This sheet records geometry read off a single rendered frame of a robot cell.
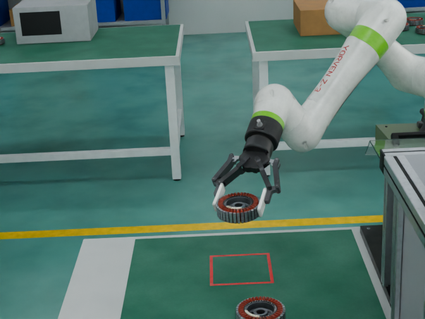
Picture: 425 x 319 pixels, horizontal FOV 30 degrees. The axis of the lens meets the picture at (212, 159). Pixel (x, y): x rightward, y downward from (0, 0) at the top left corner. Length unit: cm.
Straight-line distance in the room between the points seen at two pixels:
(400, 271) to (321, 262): 40
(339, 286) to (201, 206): 234
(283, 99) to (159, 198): 233
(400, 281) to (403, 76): 112
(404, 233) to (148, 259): 75
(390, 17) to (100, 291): 111
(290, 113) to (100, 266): 65
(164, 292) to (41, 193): 271
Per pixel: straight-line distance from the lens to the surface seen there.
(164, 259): 212
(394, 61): 266
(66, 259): 383
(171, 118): 446
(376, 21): 233
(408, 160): 175
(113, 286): 202
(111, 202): 438
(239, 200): 200
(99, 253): 219
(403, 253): 170
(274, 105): 211
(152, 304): 193
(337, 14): 245
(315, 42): 453
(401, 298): 175
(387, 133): 275
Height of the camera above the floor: 174
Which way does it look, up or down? 21 degrees down
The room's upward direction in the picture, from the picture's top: 3 degrees counter-clockwise
